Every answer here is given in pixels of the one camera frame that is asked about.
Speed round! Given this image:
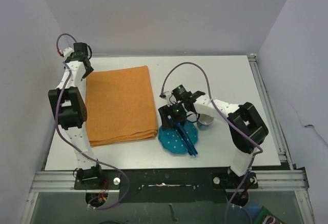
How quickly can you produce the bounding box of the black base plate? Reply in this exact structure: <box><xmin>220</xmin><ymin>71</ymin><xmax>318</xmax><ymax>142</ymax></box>
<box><xmin>73</xmin><ymin>168</ymin><xmax>258</xmax><ymax>207</ymax></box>

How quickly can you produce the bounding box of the blue polka dot plate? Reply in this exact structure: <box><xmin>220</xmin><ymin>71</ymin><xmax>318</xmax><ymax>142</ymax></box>
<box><xmin>158</xmin><ymin>126</ymin><xmax>188</xmax><ymax>155</ymax></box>

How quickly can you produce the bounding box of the blue plastic spoon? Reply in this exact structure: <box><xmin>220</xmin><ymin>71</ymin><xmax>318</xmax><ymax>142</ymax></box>
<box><xmin>177</xmin><ymin>122</ymin><xmax>198</xmax><ymax>156</ymax></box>

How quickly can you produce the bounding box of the orange cloth placemat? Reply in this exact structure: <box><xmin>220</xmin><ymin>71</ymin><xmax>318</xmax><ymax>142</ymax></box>
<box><xmin>86</xmin><ymin>66</ymin><xmax>158</xmax><ymax>147</ymax></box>

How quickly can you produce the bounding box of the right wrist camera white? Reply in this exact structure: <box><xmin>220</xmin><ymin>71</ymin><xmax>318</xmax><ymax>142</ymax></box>
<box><xmin>159</xmin><ymin>91</ymin><xmax>176</xmax><ymax>107</ymax></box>

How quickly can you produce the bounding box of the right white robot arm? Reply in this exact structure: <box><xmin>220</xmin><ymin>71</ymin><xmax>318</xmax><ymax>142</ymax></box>
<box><xmin>158</xmin><ymin>85</ymin><xmax>269</xmax><ymax>188</ymax></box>

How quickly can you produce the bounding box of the green object at corner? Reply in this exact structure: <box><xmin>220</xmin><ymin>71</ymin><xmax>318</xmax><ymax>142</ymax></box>
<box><xmin>253</xmin><ymin>206</ymin><xmax>283</xmax><ymax>224</ymax></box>

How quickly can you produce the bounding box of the blue plastic fork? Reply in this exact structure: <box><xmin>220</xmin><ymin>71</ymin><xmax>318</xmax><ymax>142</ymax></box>
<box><xmin>174</xmin><ymin>125</ymin><xmax>196</xmax><ymax>157</ymax></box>

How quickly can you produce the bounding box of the blue white mug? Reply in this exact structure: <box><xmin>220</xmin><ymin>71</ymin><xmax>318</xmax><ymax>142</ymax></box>
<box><xmin>197</xmin><ymin>114</ymin><xmax>214</xmax><ymax>131</ymax></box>

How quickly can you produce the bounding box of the aluminium frame rail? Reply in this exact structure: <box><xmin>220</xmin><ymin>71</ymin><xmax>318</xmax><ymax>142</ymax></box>
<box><xmin>21</xmin><ymin>55</ymin><xmax>314</xmax><ymax>223</ymax></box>

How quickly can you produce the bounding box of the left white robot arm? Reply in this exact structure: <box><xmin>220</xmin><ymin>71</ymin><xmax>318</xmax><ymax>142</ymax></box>
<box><xmin>48</xmin><ymin>43</ymin><xmax>105</xmax><ymax>189</ymax></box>

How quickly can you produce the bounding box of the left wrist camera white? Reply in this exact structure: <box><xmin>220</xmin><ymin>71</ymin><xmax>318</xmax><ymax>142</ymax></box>
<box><xmin>57</xmin><ymin>47</ymin><xmax>74</xmax><ymax>59</ymax></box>

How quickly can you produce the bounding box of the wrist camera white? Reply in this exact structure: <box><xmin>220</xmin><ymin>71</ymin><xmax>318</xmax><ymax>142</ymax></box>
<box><xmin>57</xmin><ymin>47</ymin><xmax>74</xmax><ymax>59</ymax></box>
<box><xmin>159</xmin><ymin>91</ymin><xmax>176</xmax><ymax>107</ymax></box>

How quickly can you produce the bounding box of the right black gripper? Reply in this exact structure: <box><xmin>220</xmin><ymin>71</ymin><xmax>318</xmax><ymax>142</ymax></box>
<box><xmin>159</xmin><ymin>101</ymin><xmax>188</xmax><ymax>131</ymax></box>

